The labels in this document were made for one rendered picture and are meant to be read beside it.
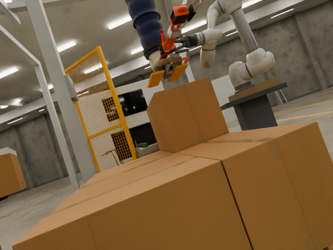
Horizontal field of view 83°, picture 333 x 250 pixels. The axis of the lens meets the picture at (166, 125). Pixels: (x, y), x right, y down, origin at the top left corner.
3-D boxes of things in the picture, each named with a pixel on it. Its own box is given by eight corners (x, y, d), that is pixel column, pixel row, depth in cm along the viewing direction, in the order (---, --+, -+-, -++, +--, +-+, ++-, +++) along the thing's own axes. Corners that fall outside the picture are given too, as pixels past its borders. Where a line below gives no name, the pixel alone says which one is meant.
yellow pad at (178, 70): (167, 83, 173) (165, 77, 173) (177, 80, 175) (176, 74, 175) (176, 68, 140) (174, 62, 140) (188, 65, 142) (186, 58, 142)
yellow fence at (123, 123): (102, 203, 283) (59, 71, 291) (106, 200, 292) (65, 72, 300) (149, 194, 246) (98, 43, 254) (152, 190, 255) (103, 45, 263)
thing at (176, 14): (172, 26, 100) (169, 17, 101) (184, 23, 102) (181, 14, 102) (175, 16, 92) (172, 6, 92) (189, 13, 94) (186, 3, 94)
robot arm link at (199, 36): (206, 41, 131) (198, 43, 130) (201, 47, 140) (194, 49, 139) (201, 29, 131) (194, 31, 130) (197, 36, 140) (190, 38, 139)
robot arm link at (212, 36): (206, 33, 128) (204, 52, 138) (226, 28, 131) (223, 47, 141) (198, 28, 135) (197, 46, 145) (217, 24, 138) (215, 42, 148)
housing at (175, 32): (169, 39, 113) (166, 32, 113) (179, 36, 114) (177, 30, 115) (171, 32, 106) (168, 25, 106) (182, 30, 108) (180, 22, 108)
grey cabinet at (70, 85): (75, 101, 254) (68, 81, 255) (79, 100, 255) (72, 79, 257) (70, 98, 235) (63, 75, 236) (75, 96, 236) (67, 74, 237)
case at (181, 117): (159, 150, 177) (145, 109, 178) (197, 136, 185) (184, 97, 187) (174, 153, 118) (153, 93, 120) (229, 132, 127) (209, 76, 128)
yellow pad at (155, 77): (147, 88, 169) (145, 83, 169) (158, 85, 171) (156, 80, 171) (152, 75, 136) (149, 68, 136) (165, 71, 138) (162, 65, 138)
